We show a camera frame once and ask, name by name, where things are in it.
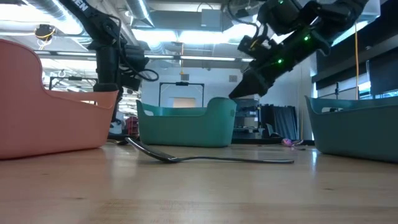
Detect red storage cart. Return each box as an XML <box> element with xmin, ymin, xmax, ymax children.
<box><xmin>125</xmin><ymin>115</ymin><xmax>139</xmax><ymax>136</ymax></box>

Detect blue-grey plastic bin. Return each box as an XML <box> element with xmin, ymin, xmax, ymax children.
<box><xmin>304</xmin><ymin>95</ymin><xmax>398</xmax><ymax>164</ymax></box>

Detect long ceiling strip light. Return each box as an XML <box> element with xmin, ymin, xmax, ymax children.
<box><xmin>34</xmin><ymin>50</ymin><xmax>254</xmax><ymax>62</ymax></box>

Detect salmon orange plastic bin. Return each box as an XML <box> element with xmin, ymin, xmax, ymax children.
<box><xmin>0</xmin><ymin>39</ymin><xmax>119</xmax><ymax>160</ymax></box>

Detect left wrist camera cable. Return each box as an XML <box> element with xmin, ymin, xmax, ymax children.
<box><xmin>118</xmin><ymin>15</ymin><xmax>160</xmax><ymax>83</ymax></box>

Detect dark shelf cart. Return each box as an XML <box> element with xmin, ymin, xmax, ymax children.
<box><xmin>231</xmin><ymin>98</ymin><xmax>261</xmax><ymax>140</ymax></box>

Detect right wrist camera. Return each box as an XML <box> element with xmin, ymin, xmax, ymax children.
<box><xmin>238</xmin><ymin>34</ymin><xmax>271</xmax><ymax>62</ymax></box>

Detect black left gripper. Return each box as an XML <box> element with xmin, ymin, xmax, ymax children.
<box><xmin>93</xmin><ymin>40</ymin><xmax>123</xmax><ymax>124</ymax></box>

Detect yellow black cable reel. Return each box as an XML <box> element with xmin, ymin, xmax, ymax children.
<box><xmin>34</xmin><ymin>24</ymin><xmax>57</xmax><ymax>43</ymax></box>

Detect black table frame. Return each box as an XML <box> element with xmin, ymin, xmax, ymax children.
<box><xmin>107</xmin><ymin>133</ymin><xmax>315</xmax><ymax>146</ymax></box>

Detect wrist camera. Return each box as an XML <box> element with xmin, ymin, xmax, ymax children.
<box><xmin>119</xmin><ymin>45</ymin><xmax>150</xmax><ymax>91</ymax></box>
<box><xmin>238</xmin><ymin>34</ymin><xmax>271</xmax><ymax>62</ymax></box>

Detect black rectangular rig frame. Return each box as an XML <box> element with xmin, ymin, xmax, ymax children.
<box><xmin>49</xmin><ymin>76</ymin><xmax>99</xmax><ymax>94</ymax></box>

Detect dark folded panels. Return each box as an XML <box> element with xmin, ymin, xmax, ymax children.
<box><xmin>260</xmin><ymin>105</ymin><xmax>299</xmax><ymax>140</ymax></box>

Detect iridescent purple spoon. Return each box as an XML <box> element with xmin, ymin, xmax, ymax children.
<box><xmin>281</xmin><ymin>138</ymin><xmax>307</xmax><ymax>151</ymax></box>

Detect person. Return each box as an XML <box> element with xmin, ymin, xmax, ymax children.
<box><xmin>108</xmin><ymin>111</ymin><xmax>124</xmax><ymax>135</ymax></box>

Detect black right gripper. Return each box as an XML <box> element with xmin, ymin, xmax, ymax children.
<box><xmin>229</xmin><ymin>26</ymin><xmax>331</xmax><ymax>100</ymax></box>

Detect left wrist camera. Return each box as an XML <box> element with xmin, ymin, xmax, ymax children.
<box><xmin>119</xmin><ymin>45</ymin><xmax>150</xmax><ymax>91</ymax></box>

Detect green plastic bin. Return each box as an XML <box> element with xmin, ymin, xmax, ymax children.
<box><xmin>136</xmin><ymin>96</ymin><xmax>238</xmax><ymax>148</ymax></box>

